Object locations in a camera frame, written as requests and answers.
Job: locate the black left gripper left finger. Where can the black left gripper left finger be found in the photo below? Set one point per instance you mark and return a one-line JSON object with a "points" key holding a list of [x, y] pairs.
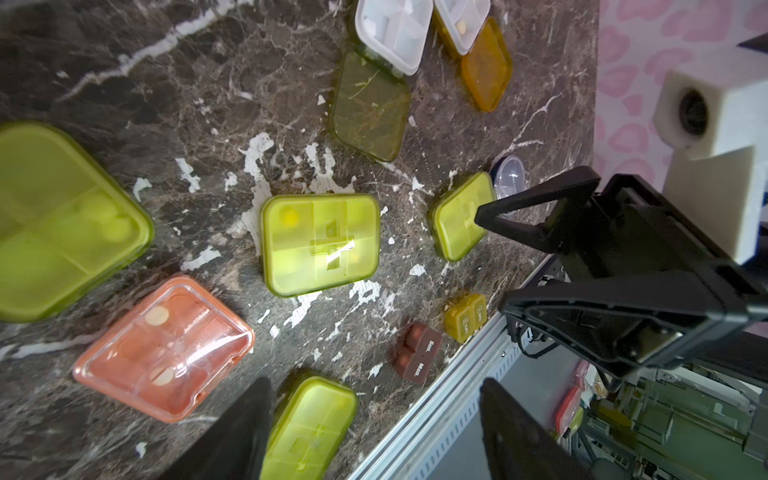
{"points": [[235, 445]]}

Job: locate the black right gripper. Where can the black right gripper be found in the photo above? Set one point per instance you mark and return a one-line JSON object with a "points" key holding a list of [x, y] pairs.
{"points": [[649, 289]]}

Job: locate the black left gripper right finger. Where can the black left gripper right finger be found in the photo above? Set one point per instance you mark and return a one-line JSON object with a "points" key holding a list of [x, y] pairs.
{"points": [[516, 446]]}

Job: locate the white pillbox green lid front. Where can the white pillbox green lid front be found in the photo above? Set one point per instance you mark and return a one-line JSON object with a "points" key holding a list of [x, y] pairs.
{"points": [[309, 430]]}

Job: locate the white pillbox green lid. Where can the white pillbox green lid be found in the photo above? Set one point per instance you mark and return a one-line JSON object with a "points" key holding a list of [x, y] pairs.
{"points": [[452, 218], [314, 242], [309, 430], [66, 224], [372, 96]]}

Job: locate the orange square pillbox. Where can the orange square pillbox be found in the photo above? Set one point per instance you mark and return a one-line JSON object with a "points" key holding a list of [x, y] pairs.
{"points": [[166, 355]]}

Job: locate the small dark red pillbox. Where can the small dark red pillbox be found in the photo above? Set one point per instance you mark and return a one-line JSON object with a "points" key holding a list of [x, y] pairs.
{"points": [[417, 353]]}

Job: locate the small yellow pillbox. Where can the small yellow pillbox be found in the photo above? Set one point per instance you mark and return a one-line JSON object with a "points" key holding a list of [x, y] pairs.
{"points": [[464, 318]]}

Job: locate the white pillbox yellow lid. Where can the white pillbox yellow lid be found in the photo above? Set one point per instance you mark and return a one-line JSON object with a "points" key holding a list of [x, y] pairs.
{"points": [[473, 36]]}

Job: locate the white pillbox green lid back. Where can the white pillbox green lid back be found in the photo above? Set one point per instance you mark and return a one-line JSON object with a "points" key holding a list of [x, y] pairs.
{"points": [[372, 96]]}

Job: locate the aluminium front rail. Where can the aluminium front rail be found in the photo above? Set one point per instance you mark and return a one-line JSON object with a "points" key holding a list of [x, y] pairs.
{"points": [[440, 434]]}

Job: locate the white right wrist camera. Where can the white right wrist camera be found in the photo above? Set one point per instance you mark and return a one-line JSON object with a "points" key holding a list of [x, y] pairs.
{"points": [[712, 113]]}

